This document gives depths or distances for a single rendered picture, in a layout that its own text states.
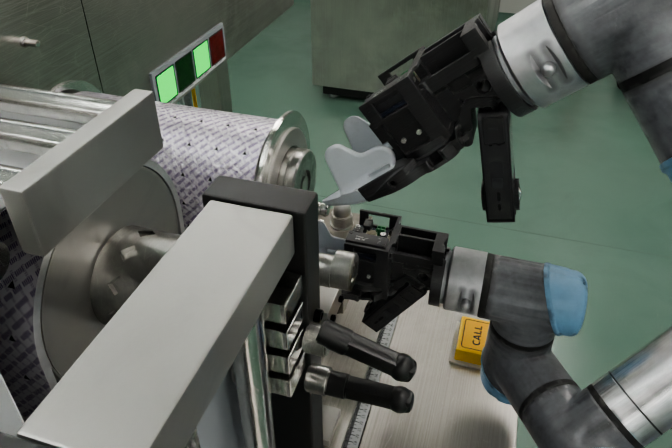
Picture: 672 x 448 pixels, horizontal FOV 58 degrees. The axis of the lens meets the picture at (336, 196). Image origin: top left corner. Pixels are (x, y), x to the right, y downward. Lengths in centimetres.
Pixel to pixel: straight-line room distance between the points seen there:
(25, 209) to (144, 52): 72
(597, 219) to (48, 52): 246
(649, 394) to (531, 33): 39
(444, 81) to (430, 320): 54
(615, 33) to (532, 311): 34
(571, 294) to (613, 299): 180
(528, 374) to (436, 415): 17
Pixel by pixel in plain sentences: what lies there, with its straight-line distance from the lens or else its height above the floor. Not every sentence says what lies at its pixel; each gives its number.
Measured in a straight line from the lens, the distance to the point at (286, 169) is 59.
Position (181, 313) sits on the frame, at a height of 144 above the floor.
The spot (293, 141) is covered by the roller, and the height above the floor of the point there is 129.
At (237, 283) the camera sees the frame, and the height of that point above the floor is 144.
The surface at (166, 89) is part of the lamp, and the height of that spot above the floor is 118.
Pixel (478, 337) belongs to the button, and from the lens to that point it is 93.
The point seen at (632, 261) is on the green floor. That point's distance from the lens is 271.
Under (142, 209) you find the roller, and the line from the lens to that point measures 41.
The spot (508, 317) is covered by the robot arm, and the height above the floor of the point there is 110.
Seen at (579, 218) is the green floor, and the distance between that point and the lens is 287.
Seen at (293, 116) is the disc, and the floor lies 131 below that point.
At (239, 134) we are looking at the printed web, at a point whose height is 131.
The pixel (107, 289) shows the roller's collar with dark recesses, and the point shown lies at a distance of 38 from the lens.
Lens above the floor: 159
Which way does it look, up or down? 35 degrees down
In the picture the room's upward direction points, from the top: straight up
